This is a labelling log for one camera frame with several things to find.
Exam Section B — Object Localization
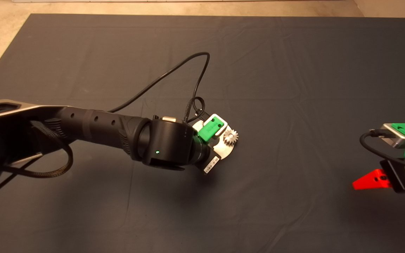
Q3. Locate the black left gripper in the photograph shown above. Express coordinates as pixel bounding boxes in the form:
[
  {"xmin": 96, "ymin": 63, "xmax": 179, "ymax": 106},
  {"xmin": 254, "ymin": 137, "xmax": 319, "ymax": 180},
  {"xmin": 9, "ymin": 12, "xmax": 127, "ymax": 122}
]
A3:
[{"xmin": 197, "ymin": 149, "xmax": 221, "ymax": 174}]

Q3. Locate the small steel planetary gear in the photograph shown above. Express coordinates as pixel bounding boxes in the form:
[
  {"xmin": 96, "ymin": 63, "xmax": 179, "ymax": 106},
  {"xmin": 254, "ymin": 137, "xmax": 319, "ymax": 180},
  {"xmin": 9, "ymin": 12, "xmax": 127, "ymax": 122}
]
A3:
[{"xmin": 223, "ymin": 129, "xmax": 239, "ymax": 146}]

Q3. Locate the round metal carrier plate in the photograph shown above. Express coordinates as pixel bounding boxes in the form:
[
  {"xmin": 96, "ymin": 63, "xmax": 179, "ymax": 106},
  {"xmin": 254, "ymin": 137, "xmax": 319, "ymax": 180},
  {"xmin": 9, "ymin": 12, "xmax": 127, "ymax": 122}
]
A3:
[{"xmin": 192, "ymin": 119, "xmax": 235, "ymax": 160}]

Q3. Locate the dark grey table cloth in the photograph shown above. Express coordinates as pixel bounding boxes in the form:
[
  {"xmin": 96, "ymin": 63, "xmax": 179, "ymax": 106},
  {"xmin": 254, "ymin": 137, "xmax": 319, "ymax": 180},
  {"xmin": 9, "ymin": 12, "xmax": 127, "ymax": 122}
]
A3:
[{"xmin": 0, "ymin": 13, "xmax": 405, "ymax": 253}]

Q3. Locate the green left camera mount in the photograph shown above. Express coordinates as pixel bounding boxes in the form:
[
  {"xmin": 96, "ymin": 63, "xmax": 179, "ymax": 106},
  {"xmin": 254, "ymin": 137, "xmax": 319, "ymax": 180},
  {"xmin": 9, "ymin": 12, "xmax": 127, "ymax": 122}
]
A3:
[{"xmin": 198, "ymin": 117, "xmax": 223, "ymax": 143}]

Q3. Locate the black right camera cable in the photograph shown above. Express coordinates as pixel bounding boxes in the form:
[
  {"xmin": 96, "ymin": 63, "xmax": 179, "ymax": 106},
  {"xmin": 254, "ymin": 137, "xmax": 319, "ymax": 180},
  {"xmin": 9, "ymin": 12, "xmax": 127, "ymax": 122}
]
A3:
[{"xmin": 360, "ymin": 129, "xmax": 405, "ymax": 172}]

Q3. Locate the black camera cable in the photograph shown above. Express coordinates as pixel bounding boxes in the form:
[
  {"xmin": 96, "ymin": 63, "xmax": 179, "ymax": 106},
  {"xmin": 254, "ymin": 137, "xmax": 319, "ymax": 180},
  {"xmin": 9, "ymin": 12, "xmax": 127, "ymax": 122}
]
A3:
[
  {"xmin": 360, "ymin": 129, "xmax": 405, "ymax": 172},
  {"xmin": 109, "ymin": 52, "xmax": 211, "ymax": 123}
]

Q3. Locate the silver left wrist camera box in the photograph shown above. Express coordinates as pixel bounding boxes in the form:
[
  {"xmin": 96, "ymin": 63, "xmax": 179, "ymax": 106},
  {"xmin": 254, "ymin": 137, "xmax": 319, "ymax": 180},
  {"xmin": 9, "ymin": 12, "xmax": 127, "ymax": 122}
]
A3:
[{"xmin": 202, "ymin": 113, "xmax": 228, "ymax": 137}]

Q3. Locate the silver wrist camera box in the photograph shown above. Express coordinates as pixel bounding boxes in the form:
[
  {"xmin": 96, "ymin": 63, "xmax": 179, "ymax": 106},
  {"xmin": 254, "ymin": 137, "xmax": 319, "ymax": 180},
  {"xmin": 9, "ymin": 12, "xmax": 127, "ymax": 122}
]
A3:
[
  {"xmin": 202, "ymin": 113, "xmax": 228, "ymax": 137},
  {"xmin": 382, "ymin": 123, "xmax": 405, "ymax": 149}
]

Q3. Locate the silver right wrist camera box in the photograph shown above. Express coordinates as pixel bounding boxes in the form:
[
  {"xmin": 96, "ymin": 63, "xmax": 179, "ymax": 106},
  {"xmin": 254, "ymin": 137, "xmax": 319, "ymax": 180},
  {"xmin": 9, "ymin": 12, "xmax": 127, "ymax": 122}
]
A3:
[{"xmin": 382, "ymin": 123, "xmax": 405, "ymax": 149}]

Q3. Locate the black left camera cable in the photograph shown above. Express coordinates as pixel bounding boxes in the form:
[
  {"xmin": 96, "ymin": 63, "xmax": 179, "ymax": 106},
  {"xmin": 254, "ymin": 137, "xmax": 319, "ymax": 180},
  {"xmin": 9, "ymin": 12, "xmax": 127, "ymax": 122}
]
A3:
[{"xmin": 109, "ymin": 52, "xmax": 211, "ymax": 123}]

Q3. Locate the black braided sleeve cable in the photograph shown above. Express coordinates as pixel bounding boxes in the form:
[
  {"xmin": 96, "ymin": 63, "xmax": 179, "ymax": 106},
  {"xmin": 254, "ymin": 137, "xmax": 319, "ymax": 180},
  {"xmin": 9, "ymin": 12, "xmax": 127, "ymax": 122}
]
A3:
[{"xmin": 0, "ymin": 121, "xmax": 73, "ymax": 178}]

